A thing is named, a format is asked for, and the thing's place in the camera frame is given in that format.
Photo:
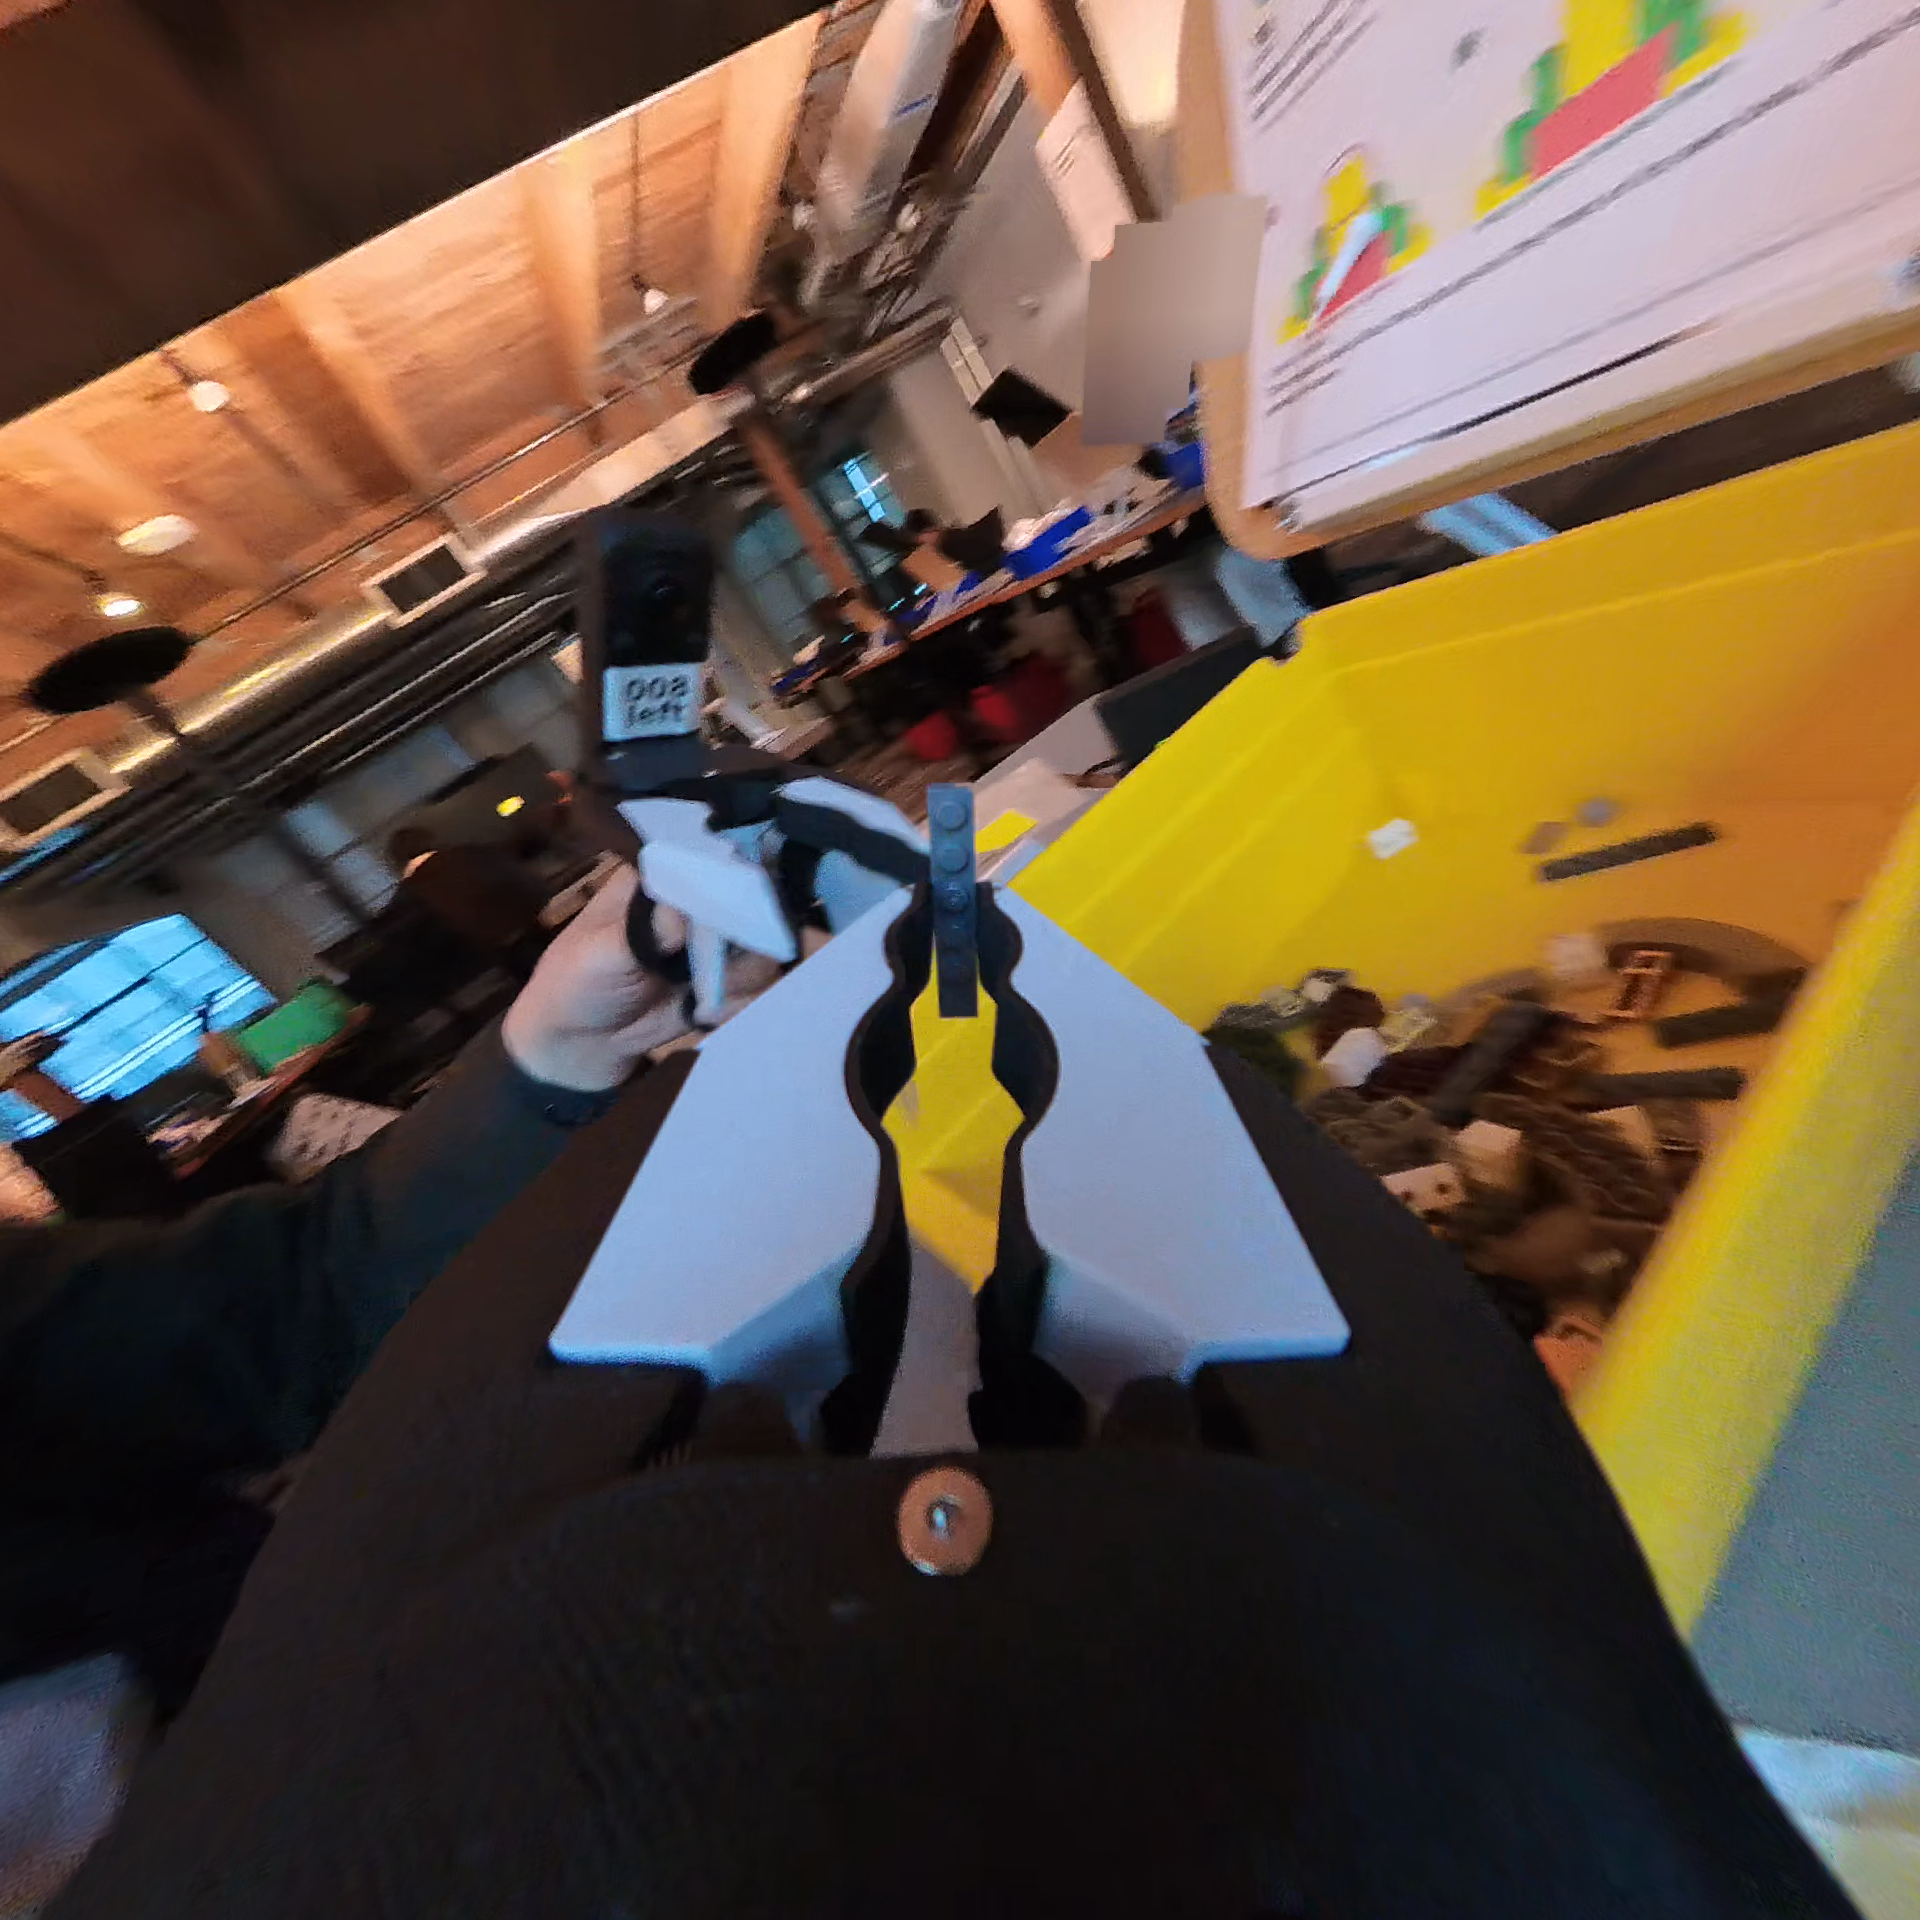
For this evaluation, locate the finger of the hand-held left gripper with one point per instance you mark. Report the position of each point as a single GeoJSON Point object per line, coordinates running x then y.
{"type": "Point", "coordinates": [714, 886]}
{"type": "Point", "coordinates": [849, 808]}

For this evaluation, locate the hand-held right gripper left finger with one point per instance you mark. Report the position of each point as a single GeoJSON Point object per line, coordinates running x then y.
{"type": "Point", "coordinates": [733, 1184]}

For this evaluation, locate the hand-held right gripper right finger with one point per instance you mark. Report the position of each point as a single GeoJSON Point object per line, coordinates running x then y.
{"type": "Point", "coordinates": [1171, 1184]}

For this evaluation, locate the dark grey toy brick plate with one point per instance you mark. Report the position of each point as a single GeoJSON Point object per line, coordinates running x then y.
{"type": "Point", "coordinates": [955, 900]}

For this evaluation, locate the yellow plastic bin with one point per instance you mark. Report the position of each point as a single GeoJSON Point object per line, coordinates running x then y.
{"type": "Point", "coordinates": [1499, 704]}

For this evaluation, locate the person's left forearm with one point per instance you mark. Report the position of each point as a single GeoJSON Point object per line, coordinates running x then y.
{"type": "Point", "coordinates": [299, 1276]}

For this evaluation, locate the person's left hand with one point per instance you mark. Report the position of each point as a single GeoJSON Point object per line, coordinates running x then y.
{"type": "Point", "coordinates": [578, 1004]}

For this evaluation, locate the red plastic crate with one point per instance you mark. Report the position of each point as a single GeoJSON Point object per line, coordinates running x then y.
{"type": "Point", "coordinates": [931, 734]}
{"type": "Point", "coordinates": [1020, 697]}

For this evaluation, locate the yellow sticky note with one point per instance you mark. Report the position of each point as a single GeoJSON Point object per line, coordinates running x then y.
{"type": "Point", "coordinates": [1009, 832]}

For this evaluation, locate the white vent grille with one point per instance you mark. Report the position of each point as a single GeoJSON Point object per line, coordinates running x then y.
{"type": "Point", "coordinates": [421, 579]}

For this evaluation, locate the background work table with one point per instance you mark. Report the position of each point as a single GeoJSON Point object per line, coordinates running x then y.
{"type": "Point", "coordinates": [1050, 559]}

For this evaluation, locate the pile of loose toy bricks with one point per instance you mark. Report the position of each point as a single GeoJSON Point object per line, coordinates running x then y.
{"type": "Point", "coordinates": [1499, 1110]}

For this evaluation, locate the arched window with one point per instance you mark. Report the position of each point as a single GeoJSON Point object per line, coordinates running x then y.
{"type": "Point", "coordinates": [136, 1019]}

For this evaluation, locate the instruction sheet on board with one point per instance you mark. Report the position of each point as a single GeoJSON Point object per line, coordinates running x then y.
{"type": "Point", "coordinates": [1576, 224]}

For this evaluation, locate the silver ventilation duct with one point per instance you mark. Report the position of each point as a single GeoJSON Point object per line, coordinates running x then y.
{"type": "Point", "coordinates": [376, 674]}

